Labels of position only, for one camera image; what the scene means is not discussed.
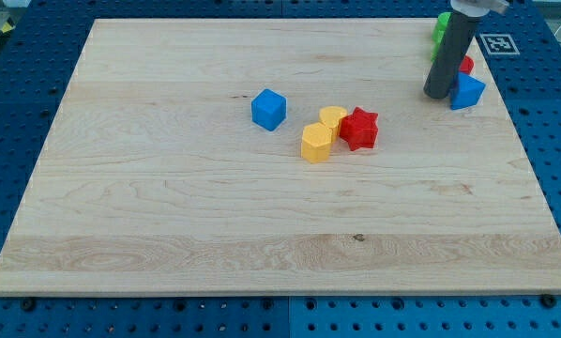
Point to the yellow heart block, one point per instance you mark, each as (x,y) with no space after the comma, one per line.
(331,117)

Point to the red star block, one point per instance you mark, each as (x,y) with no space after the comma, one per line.
(359,129)

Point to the yellow hexagon block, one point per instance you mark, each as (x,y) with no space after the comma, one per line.
(316,142)

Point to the blue cube block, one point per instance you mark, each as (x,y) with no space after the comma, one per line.
(268,109)

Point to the wooden board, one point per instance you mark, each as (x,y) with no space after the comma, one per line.
(154,181)

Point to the blue triangle block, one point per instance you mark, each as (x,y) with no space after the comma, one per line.
(465,92)

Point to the red round block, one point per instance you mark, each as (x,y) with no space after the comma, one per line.
(467,65)

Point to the green round block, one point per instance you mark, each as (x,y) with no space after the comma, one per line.
(439,31)

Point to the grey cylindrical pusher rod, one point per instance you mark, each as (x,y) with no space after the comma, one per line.
(452,49)

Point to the fiducial marker tag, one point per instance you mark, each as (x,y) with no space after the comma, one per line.
(499,44)

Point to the white rod mount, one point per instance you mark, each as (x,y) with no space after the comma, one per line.
(479,8)

